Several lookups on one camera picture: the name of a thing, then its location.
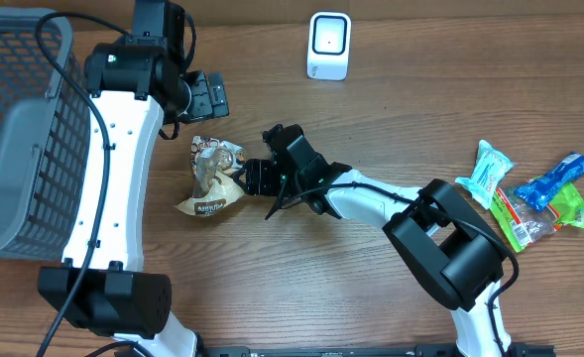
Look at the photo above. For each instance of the white barcode scanner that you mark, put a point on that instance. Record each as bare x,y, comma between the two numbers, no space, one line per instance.
328,46

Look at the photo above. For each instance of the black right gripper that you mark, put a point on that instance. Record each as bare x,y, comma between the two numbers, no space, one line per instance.
257,177

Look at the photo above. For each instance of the green snack bag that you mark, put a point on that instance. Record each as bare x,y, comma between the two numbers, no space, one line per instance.
522,225

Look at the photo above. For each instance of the teal wet wipes pack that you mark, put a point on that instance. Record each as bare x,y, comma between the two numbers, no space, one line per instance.
491,166

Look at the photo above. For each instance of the blue Oreo cookie pack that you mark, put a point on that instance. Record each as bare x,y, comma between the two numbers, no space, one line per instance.
539,192

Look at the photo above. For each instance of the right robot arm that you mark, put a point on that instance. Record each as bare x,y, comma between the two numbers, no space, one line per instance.
451,251

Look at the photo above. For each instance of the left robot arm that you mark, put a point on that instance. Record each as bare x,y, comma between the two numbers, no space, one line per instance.
133,88

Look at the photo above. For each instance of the grey plastic mesh basket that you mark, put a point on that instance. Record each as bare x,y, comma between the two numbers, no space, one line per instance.
44,136

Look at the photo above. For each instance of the brown white pastry wrapper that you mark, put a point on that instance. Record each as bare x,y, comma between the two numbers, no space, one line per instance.
213,162

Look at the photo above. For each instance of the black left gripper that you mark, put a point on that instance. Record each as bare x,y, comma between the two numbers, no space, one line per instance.
211,100

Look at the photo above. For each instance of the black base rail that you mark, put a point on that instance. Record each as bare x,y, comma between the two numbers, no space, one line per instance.
425,350

